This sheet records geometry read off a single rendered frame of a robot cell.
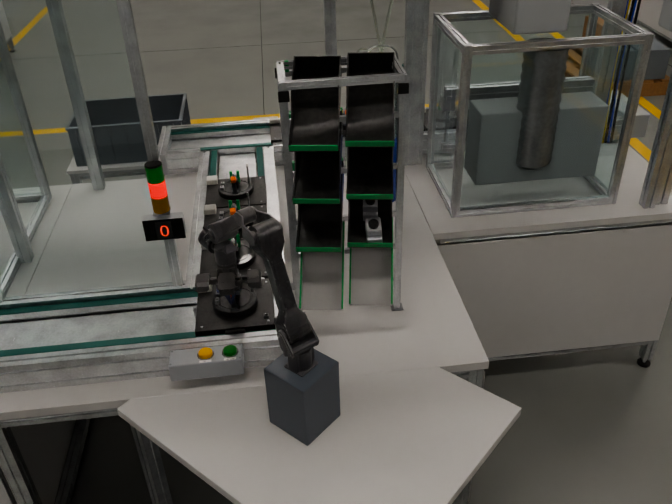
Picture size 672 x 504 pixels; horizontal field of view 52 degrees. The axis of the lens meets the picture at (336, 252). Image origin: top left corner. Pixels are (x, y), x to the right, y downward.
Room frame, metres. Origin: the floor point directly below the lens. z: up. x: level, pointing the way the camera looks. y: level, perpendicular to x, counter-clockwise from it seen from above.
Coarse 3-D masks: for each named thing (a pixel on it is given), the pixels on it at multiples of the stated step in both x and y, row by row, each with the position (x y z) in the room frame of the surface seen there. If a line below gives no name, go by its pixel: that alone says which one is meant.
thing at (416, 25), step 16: (416, 0) 2.84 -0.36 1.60; (416, 16) 2.84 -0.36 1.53; (416, 32) 2.84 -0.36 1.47; (416, 48) 2.84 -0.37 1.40; (416, 64) 2.84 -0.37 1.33; (416, 80) 2.84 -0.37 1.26; (416, 96) 2.84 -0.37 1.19; (416, 112) 2.84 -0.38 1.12; (416, 128) 2.84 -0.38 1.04; (416, 144) 2.84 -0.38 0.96; (416, 160) 2.84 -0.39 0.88
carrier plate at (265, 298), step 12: (264, 288) 1.77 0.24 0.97; (204, 300) 1.72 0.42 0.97; (264, 300) 1.71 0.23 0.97; (204, 312) 1.66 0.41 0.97; (252, 312) 1.65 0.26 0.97; (264, 312) 1.65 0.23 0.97; (204, 324) 1.60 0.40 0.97; (216, 324) 1.60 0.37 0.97; (228, 324) 1.60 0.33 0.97; (240, 324) 1.60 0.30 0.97; (252, 324) 1.59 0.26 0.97; (264, 324) 1.59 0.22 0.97
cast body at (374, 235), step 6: (366, 222) 1.68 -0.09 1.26; (372, 222) 1.67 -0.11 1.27; (378, 222) 1.67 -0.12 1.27; (366, 228) 1.66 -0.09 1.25; (372, 228) 1.66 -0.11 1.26; (378, 228) 1.66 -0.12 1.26; (366, 234) 1.67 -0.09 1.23; (372, 234) 1.66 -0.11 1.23; (378, 234) 1.66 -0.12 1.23; (372, 240) 1.66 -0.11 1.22; (378, 240) 1.66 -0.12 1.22
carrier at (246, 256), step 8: (232, 240) 1.95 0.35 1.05; (240, 240) 2.07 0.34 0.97; (240, 248) 1.99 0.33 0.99; (248, 248) 1.99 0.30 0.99; (208, 256) 1.97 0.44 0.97; (240, 256) 1.94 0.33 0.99; (248, 256) 1.94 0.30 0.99; (256, 256) 1.96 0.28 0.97; (200, 264) 1.93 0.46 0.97; (208, 264) 1.92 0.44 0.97; (240, 264) 1.89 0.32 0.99; (248, 264) 1.90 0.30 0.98; (256, 264) 1.91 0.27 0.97; (200, 272) 1.88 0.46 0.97; (208, 272) 1.88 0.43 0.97; (216, 272) 1.87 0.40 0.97; (240, 272) 1.87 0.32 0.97; (264, 272) 1.86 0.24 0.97
